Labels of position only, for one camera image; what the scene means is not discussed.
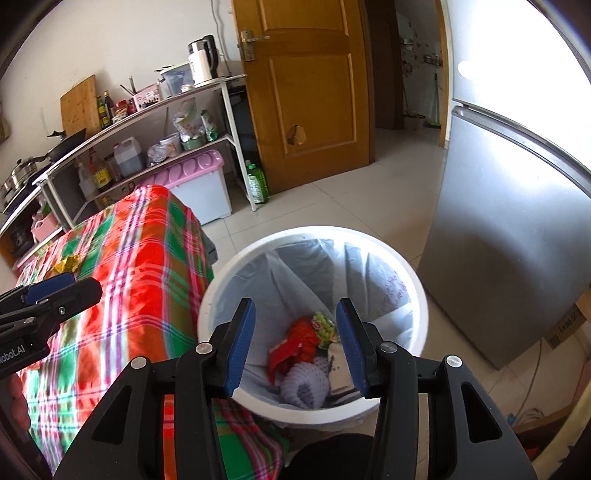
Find plastic food bags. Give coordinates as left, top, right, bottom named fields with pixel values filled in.
left=173, top=104, right=220, bottom=141

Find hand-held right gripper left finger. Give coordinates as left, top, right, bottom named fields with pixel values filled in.
left=53, top=298, right=256, bottom=480

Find gold foil wrapper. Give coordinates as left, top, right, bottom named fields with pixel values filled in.
left=52, top=255, right=83, bottom=274

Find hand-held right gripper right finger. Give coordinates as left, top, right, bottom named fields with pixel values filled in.
left=335, top=298, right=539, bottom=480

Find black wok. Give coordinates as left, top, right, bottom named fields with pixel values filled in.
left=46, top=128, right=88, bottom=162

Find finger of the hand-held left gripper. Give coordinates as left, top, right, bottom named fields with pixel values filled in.
left=0, top=272, right=75, bottom=315
left=0, top=278, right=103, bottom=335

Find white foam fruit net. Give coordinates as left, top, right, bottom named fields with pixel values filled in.
left=279, top=357, right=331, bottom=409

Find steel cooking pot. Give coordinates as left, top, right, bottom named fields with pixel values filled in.
left=0, top=157, right=49, bottom=199

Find silver refrigerator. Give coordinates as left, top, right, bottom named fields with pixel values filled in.
left=416, top=0, right=591, bottom=370

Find printed yellow cloth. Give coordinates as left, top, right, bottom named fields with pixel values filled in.
left=531, top=397, right=591, bottom=480

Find pink chopstick box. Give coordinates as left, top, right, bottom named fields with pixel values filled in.
left=132, top=83, right=163, bottom=112

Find white round trash bin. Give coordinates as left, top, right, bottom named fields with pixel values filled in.
left=197, top=224, right=428, bottom=428

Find translucent oil jug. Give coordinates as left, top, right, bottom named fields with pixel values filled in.
left=113, top=136, right=144, bottom=178

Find metal door handle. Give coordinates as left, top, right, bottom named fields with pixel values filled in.
left=239, top=30, right=271, bottom=62

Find clear plastic container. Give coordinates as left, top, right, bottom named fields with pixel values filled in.
left=159, top=64, right=195, bottom=97

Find crumpled clear plastic bag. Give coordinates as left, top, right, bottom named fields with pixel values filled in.
left=146, top=144, right=172, bottom=167

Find red plastic wrapper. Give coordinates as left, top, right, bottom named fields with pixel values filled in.
left=268, top=316, right=321, bottom=384

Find grey plastic bin liner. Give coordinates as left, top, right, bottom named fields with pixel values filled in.
left=210, top=237, right=414, bottom=409

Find cream paper packet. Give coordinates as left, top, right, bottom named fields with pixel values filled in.
left=327, top=344, right=358, bottom=395

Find pink lid storage box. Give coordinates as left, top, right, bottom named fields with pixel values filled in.
left=139, top=148, right=232, bottom=225

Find white shelf rack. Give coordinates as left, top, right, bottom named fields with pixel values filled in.
left=0, top=74, right=259, bottom=259

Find green snack packet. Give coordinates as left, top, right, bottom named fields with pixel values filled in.
left=311, top=311, right=341, bottom=347

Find red green plaid tablecloth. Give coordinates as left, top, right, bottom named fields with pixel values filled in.
left=14, top=185, right=289, bottom=480

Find power cable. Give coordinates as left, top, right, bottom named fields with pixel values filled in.
left=508, top=339, right=543, bottom=425

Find yellow label sauce bottle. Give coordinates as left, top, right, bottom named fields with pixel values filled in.
left=88, top=148, right=112, bottom=192

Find white plastic bottle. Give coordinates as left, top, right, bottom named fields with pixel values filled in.
left=76, top=161, right=95, bottom=200

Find wooden door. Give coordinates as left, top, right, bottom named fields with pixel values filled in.
left=232, top=0, right=376, bottom=195

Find wooden cutting board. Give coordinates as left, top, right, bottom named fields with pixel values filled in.
left=60, top=75, right=101, bottom=137

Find broom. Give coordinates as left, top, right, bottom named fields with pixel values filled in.
left=425, top=76, right=441, bottom=127

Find white electric kettle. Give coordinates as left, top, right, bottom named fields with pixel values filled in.
left=187, top=34, right=220, bottom=86

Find pink plastic basket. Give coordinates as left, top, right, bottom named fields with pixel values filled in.
left=30, top=215, right=63, bottom=243

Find person's left hand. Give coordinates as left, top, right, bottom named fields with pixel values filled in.
left=7, top=369, right=35, bottom=439

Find cardboard box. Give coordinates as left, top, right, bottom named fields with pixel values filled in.
left=542, top=300, right=591, bottom=349

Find green plastic bottle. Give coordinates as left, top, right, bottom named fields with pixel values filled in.
left=245, top=160, right=270, bottom=205

